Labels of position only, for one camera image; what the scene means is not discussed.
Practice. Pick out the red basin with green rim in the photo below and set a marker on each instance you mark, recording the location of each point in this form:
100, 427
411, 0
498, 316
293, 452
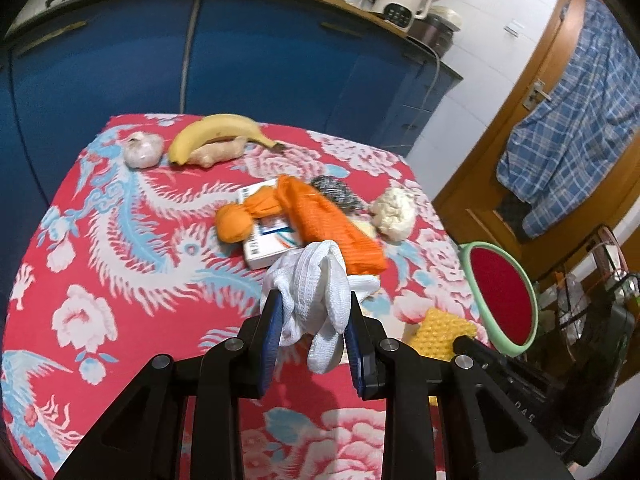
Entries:
500, 295

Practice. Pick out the ginger root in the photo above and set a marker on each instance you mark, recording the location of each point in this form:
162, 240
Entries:
215, 152

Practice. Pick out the blue plaid shirt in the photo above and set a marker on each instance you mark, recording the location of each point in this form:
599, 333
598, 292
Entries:
575, 135

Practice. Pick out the white wall switch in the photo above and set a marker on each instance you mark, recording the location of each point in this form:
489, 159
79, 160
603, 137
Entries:
513, 29

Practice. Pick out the blue kitchen cabinet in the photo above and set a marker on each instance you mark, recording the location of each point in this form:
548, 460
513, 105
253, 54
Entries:
250, 65

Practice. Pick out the white paper ball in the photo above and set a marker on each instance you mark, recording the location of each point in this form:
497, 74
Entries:
393, 215

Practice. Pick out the rice cooker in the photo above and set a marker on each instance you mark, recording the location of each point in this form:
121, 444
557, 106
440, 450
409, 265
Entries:
435, 30

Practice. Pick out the orange mesh bag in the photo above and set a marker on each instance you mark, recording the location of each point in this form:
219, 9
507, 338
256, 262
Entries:
320, 220

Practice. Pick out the wooden door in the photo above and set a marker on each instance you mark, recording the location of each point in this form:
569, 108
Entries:
495, 150

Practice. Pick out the white knitted cloth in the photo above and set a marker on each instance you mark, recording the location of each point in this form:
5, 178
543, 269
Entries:
310, 280

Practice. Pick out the white and blue box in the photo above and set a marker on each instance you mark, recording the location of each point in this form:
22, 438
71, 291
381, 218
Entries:
267, 254

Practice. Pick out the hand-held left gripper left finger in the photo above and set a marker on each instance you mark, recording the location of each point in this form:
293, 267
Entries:
270, 342

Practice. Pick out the yellow banana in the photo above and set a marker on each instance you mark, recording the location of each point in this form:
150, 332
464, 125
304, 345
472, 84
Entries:
220, 127

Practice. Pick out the steel wool scrubber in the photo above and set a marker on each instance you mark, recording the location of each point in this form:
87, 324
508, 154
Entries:
341, 192

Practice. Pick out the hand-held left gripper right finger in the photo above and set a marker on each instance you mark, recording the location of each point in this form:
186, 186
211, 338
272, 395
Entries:
358, 355

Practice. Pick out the red floral tablecloth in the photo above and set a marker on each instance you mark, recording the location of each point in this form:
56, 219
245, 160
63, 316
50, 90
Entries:
125, 260

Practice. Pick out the yellow sponge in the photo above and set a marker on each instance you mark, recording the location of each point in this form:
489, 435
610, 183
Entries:
440, 332

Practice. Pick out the garlic bulb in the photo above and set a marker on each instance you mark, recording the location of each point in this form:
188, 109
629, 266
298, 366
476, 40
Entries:
142, 150

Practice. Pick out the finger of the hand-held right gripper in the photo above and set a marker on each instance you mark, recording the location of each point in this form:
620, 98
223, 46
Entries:
482, 352

